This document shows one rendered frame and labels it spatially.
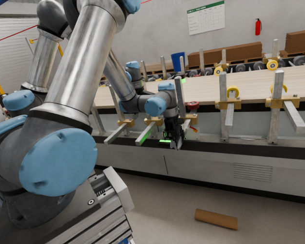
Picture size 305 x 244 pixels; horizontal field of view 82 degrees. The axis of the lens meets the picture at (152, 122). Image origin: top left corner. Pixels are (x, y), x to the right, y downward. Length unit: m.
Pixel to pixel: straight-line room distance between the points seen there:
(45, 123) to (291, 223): 1.67
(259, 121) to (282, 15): 7.00
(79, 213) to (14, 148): 0.21
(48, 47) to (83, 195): 0.73
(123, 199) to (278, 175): 1.30
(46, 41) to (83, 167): 0.77
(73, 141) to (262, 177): 1.51
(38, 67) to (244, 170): 1.53
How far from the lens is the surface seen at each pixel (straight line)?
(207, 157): 1.31
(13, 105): 0.93
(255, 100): 1.28
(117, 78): 0.67
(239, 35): 8.17
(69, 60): 0.39
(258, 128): 1.39
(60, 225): 0.49
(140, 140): 1.05
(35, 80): 1.04
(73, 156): 0.33
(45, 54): 1.02
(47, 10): 0.92
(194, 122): 1.14
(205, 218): 1.58
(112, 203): 0.56
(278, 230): 1.69
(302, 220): 1.79
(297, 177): 1.67
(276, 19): 8.19
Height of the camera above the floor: 1.36
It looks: 25 degrees down
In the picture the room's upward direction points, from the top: 13 degrees counter-clockwise
